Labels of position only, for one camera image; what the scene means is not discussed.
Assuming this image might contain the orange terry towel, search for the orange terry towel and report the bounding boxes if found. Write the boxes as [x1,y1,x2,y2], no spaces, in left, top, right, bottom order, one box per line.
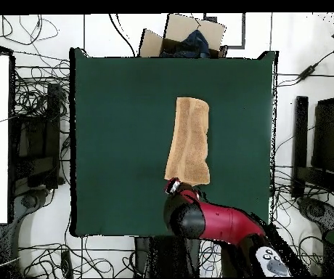
[163,96,211,187]

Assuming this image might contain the black flat panel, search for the black flat panel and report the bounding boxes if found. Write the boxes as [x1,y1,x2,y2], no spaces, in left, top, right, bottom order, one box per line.
[311,97,334,175]

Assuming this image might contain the dark green table cloth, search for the dark green table cloth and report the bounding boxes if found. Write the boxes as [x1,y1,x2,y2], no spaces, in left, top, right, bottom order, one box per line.
[69,47,278,238]

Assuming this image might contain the black power strip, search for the black power strip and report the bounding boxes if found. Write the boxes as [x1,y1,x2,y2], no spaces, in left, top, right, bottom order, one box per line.
[60,250,73,278]

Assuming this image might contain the black upright bar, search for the black upright bar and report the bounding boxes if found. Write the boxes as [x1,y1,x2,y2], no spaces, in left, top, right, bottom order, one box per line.
[291,95,309,198]

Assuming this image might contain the grey stand base with caster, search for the grey stand base with caster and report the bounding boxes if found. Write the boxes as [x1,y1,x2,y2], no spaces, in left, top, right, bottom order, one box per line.
[296,196,334,233]
[0,187,50,278]

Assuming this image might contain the black chair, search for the black chair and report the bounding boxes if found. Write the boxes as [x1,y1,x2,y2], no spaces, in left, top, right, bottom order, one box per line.
[9,82,66,193]

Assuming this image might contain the blue jeans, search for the blue jeans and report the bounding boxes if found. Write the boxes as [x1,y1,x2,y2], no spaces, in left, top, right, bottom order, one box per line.
[159,29,211,59]

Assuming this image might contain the open cardboard box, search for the open cardboard box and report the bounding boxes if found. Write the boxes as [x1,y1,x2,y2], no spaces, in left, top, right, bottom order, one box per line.
[139,13,228,59]

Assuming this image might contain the black power adapter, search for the black power adapter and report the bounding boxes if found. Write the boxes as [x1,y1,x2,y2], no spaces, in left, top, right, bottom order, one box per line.
[297,65,317,82]

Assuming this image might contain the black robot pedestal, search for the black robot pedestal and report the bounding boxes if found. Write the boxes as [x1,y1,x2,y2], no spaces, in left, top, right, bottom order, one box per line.
[134,235,203,278]

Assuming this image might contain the black rectangular frame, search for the black rectangular frame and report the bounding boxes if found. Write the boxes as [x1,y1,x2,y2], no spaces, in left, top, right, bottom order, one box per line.
[203,12,246,49]

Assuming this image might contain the tangled black floor cables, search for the tangled black floor cables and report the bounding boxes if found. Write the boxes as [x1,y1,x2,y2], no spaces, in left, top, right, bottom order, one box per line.
[12,65,70,117]

